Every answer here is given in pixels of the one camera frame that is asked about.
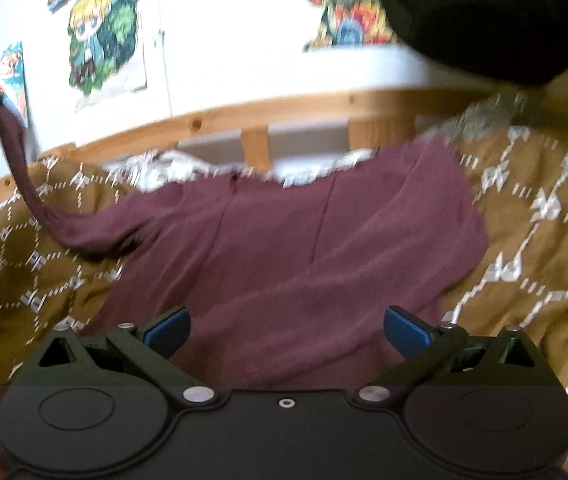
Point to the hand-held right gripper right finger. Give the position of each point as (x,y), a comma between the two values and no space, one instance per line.
(404,331)

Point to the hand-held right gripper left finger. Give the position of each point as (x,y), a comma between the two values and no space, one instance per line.
(166,334)

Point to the maroon shirt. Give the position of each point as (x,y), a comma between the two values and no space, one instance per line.
(289,240)

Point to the brown printed blanket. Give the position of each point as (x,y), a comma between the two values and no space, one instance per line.
(539,270)

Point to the white patterned bed sheet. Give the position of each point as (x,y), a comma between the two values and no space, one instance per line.
(183,165)

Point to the teal orange wall poster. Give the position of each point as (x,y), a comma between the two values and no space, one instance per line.
(13,82)

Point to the blond figure green wall poster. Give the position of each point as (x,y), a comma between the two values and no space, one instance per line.
(101,40)

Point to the wooden bed frame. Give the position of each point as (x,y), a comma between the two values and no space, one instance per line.
(213,115)

